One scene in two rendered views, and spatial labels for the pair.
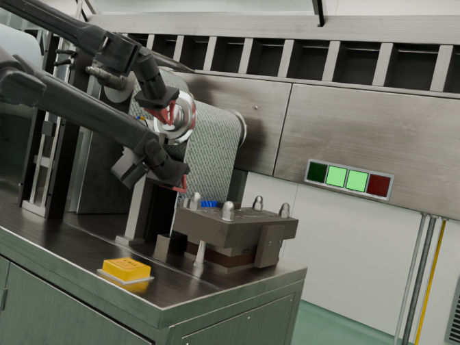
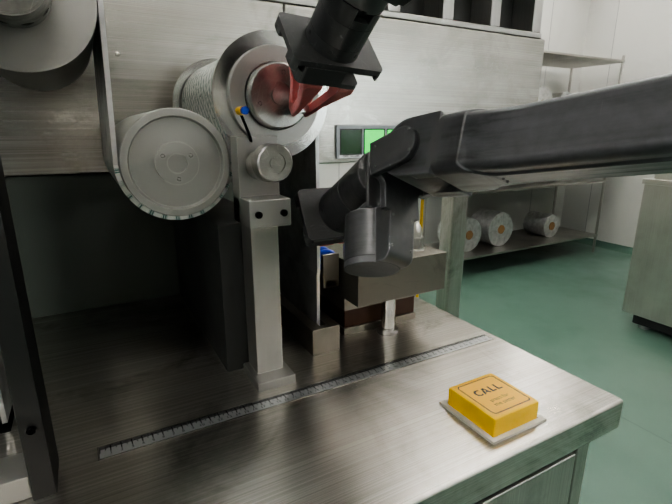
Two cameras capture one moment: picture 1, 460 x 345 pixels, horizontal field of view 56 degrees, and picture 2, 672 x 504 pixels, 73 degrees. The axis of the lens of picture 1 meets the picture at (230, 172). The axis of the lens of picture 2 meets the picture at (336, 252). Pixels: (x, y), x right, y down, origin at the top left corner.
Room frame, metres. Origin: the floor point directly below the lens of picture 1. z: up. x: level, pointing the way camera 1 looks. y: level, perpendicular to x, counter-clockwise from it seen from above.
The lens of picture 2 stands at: (0.83, 0.65, 1.21)
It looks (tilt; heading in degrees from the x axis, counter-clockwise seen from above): 15 degrees down; 298
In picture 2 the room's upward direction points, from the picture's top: straight up
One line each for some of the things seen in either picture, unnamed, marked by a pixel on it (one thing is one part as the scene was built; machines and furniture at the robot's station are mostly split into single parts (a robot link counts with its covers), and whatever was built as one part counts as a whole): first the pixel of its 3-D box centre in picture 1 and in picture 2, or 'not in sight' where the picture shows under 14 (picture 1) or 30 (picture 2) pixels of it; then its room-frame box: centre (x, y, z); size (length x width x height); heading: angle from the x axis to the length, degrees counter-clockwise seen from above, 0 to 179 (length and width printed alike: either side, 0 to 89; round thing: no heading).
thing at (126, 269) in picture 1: (126, 269); (492, 402); (0.88, 0.17, 0.91); 0.07 x 0.07 x 0.02; 57
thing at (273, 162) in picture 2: not in sight; (272, 162); (1.12, 0.25, 1.18); 0.04 x 0.02 x 0.04; 57
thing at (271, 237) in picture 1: (270, 245); not in sight; (1.16, -0.15, 0.96); 0.10 x 0.03 x 0.11; 147
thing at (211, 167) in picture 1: (207, 177); (284, 198); (1.23, 0.06, 1.11); 0.23 x 0.01 x 0.18; 147
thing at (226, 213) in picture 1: (227, 210); (413, 235); (1.04, -0.01, 1.05); 0.04 x 0.04 x 0.04
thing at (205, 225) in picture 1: (241, 224); (338, 247); (1.20, -0.06, 1.00); 0.40 x 0.16 x 0.06; 147
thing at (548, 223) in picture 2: not in sight; (521, 161); (1.31, -3.85, 0.92); 1.83 x 0.53 x 1.85; 57
